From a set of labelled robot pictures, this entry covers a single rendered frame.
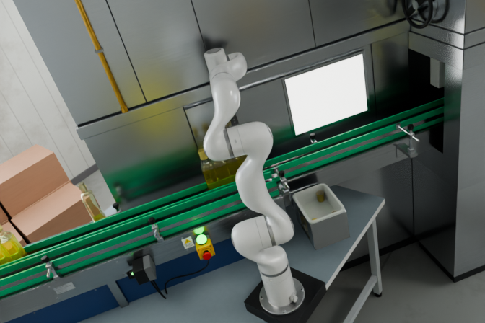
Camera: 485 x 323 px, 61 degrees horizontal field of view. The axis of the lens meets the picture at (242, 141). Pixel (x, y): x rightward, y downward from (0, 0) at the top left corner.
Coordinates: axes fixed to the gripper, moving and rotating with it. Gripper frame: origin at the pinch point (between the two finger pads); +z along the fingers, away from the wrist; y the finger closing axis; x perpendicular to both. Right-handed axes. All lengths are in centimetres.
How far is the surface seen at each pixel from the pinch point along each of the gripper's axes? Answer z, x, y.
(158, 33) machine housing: -41.2, -18.6, -14.5
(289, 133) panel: 24.1, 26.9, -12.3
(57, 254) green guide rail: 32, -92, 7
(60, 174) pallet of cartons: 88, -143, -178
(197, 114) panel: -1.6, -14.1, -11.7
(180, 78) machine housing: -19.6, -16.2, -14.6
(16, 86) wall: 20, -164, -251
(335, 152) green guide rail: 33, 43, 3
